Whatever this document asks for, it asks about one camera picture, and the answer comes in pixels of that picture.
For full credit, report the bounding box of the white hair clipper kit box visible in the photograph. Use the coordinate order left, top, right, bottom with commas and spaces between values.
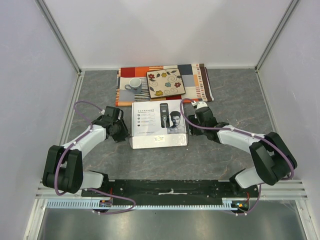
129, 99, 188, 150

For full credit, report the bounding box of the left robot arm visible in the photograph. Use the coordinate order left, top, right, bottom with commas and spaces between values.
42, 106, 129, 197

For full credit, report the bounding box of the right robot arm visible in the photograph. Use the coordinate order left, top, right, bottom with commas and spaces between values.
187, 101, 298, 197

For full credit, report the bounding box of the patchwork orange cloth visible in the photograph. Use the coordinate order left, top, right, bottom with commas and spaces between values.
115, 63, 214, 107

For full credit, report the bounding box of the striped grey mug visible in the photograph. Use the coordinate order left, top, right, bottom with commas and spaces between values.
124, 77, 142, 95

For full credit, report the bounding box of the floral square plate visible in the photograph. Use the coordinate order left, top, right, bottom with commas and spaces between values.
146, 68, 186, 99

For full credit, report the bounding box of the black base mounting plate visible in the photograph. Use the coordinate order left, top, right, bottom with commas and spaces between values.
81, 178, 261, 207

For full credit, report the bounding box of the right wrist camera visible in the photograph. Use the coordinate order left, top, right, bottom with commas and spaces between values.
191, 101, 208, 110

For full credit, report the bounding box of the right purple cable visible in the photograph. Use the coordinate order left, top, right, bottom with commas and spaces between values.
179, 97, 295, 217

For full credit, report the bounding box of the purple cable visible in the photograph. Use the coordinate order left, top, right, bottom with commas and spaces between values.
179, 97, 295, 217
54, 100, 137, 216

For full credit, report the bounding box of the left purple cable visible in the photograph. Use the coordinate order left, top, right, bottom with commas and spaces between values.
54, 100, 137, 216

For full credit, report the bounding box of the grey cable duct rail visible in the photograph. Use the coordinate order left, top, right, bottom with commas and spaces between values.
46, 198, 250, 211

